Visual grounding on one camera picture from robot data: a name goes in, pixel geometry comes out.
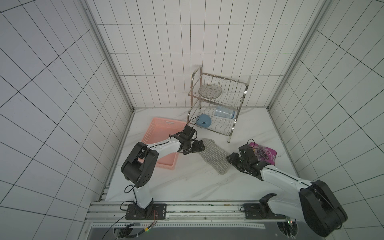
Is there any grey striped dishcloth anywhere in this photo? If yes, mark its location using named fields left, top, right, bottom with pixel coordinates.
left=198, top=139, right=231, bottom=175

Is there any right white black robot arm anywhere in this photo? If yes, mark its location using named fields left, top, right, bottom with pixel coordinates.
left=227, top=145, right=348, bottom=237

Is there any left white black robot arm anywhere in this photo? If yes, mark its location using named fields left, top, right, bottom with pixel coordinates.
left=121, top=126, right=205, bottom=220

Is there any purple snack packet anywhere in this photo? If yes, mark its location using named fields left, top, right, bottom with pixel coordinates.
left=249, top=143, right=277, bottom=166

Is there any blue bowl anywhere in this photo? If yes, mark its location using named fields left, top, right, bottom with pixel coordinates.
left=196, top=114, right=212, bottom=128

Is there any pink plastic basket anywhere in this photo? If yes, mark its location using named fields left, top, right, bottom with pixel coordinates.
left=142, top=118, right=186, bottom=170

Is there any clear blue plastic container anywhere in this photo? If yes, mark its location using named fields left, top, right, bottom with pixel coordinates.
left=214, top=106, right=236, bottom=119

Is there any steel two-tier dish rack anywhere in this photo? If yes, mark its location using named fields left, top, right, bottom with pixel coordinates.
left=187, top=66, right=251, bottom=143

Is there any round metal strainer plate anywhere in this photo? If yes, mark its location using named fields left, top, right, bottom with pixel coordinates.
left=198, top=84, right=223, bottom=100

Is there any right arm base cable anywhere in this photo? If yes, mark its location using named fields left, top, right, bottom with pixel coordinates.
left=277, top=217, right=299, bottom=238

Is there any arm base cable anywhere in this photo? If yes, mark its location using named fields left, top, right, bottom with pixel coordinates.
left=101, top=209, right=159, bottom=240
left=277, top=217, right=299, bottom=238

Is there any left arm base cable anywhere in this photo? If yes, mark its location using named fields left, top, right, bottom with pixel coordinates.
left=101, top=209, right=159, bottom=240

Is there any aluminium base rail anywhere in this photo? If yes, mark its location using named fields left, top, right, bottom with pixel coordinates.
left=79, top=201, right=297, bottom=240

